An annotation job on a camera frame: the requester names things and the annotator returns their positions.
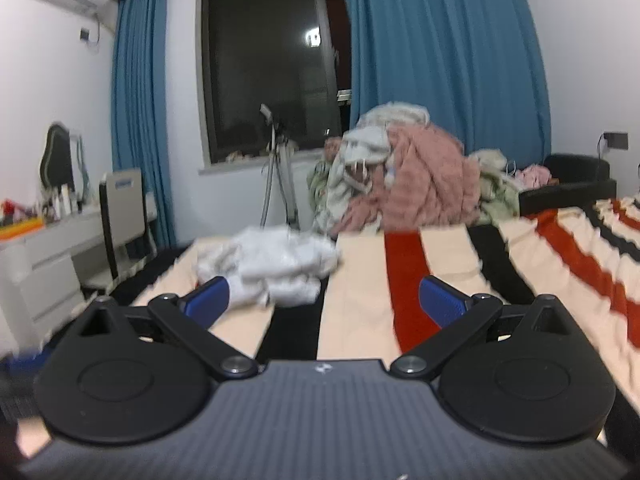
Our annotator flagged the camera tripod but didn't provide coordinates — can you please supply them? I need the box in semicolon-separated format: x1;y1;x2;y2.
259;103;300;230

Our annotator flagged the white black chair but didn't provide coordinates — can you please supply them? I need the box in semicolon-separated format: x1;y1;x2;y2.
81;168;157;295

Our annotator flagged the white dressing table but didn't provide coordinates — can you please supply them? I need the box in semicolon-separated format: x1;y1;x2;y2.
1;208;107;356

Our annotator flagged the pile of light clothes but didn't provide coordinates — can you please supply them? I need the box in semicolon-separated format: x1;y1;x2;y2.
307;102;522;236

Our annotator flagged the orange tray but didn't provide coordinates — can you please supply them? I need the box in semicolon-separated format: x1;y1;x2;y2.
0;217;46;242

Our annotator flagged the dark window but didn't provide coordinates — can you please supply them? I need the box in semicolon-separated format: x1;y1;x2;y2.
200;0;352;162

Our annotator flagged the wall power socket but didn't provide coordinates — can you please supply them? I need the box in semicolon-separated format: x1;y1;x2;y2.
603;131;629;151

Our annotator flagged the white t-shirt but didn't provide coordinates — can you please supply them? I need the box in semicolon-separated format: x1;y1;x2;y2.
194;226;341;309

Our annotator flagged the pink fluffy blanket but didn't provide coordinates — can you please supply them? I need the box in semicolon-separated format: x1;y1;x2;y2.
329;122;480;236

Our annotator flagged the right blue curtain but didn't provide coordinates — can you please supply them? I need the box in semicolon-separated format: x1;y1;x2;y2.
345;0;551;167

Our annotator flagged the striped fleece blanket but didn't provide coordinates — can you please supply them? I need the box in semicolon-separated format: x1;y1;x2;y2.
106;197;640;456

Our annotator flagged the black armchair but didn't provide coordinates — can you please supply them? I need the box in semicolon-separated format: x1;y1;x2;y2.
518;154;617;217

